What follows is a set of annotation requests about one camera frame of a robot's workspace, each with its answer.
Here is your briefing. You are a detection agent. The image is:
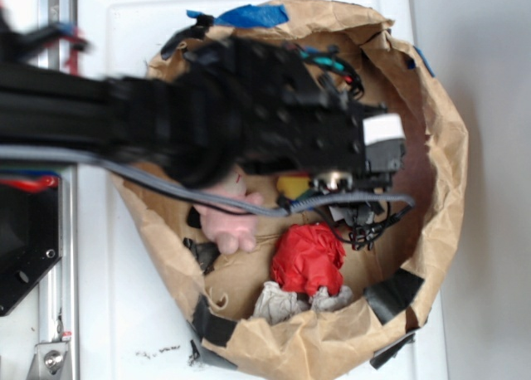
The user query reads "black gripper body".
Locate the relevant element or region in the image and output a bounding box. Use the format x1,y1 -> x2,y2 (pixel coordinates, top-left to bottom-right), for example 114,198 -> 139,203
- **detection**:
233,38 -> 405,189

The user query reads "green and yellow sponge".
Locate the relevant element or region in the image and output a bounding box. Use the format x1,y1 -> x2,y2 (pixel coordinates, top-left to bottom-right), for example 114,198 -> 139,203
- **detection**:
276,176 -> 309,200

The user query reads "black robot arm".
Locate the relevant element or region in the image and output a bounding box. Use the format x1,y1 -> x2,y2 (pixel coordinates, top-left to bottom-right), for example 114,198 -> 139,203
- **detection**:
1,23 -> 406,188

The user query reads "blue tape strip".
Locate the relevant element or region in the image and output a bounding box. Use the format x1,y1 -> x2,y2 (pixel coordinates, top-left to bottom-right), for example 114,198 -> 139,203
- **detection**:
186,4 -> 290,28

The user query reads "pink plush bunny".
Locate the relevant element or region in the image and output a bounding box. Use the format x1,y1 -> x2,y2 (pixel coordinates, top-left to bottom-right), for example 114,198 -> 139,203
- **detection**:
194,171 -> 264,255

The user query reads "red crumpled plastic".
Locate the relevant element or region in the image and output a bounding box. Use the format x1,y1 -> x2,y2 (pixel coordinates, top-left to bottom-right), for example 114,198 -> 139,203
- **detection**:
270,223 -> 346,296

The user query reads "brown paper bag bin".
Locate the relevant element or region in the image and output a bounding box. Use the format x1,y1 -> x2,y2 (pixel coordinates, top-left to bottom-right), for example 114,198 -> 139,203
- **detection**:
114,0 -> 468,379

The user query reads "white crumpled cloth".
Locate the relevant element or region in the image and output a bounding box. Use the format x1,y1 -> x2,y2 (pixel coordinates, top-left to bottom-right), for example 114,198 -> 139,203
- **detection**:
251,281 -> 353,325

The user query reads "black tape patch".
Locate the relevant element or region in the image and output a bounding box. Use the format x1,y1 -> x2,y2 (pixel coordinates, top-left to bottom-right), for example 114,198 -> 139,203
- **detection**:
363,268 -> 425,325

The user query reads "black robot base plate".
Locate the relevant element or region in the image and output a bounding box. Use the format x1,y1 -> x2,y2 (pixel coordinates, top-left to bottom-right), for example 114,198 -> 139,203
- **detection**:
1,175 -> 61,317

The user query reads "grey braided cable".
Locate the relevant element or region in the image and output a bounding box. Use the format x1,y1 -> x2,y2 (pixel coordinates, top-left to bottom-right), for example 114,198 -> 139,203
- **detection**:
0,144 -> 416,217

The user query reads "aluminium frame rail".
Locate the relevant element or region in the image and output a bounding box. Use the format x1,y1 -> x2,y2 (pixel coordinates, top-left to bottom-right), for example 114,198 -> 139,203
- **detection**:
26,0 -> 80,379

